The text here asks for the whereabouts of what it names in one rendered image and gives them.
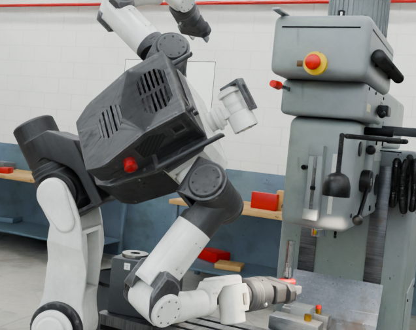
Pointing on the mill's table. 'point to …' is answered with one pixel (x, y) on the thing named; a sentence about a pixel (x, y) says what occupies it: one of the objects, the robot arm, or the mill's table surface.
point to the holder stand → (131, 258)
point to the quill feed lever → (366, 179)
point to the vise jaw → (292, 322)
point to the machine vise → (317, 318)
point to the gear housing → (331, 100)
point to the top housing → (331, 48)
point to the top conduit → (379, 56)
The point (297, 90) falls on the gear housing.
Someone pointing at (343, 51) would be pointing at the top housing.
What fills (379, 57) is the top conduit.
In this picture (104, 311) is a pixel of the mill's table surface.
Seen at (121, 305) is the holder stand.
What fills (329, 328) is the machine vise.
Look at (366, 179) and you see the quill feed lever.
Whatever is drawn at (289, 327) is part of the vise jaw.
